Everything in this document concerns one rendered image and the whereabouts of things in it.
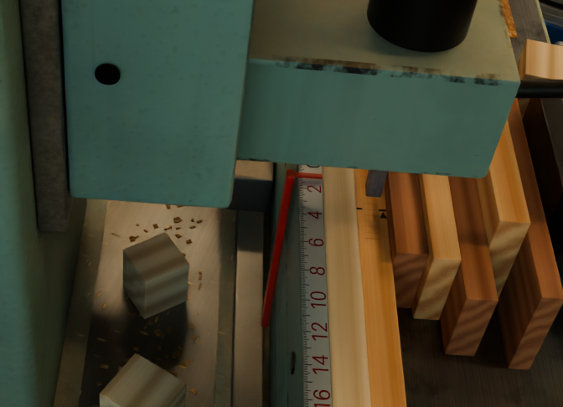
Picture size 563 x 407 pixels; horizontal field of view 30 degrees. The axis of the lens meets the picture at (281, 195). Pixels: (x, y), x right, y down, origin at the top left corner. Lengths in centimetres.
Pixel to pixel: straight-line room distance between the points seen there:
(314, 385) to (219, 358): 20
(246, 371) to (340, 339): 16
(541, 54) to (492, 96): 24
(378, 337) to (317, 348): 4
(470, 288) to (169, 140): 19
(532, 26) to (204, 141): 43
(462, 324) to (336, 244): 8
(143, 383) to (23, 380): 10
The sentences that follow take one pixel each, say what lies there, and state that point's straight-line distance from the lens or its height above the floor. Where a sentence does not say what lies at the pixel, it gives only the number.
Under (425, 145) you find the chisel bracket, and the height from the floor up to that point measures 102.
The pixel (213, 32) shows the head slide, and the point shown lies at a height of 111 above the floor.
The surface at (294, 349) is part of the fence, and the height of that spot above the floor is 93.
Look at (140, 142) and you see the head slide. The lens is 49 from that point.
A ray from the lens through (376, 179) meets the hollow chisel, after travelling 60.
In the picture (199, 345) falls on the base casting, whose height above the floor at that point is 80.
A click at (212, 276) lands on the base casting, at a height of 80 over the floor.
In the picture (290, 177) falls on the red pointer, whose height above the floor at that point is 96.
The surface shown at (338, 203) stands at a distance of 60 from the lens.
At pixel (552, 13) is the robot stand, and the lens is 126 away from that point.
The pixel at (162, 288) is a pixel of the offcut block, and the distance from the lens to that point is 71.
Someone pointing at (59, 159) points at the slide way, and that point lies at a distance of 50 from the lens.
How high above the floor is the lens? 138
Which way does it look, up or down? 46 degrees down
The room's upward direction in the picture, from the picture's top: 10 degrees clockwise
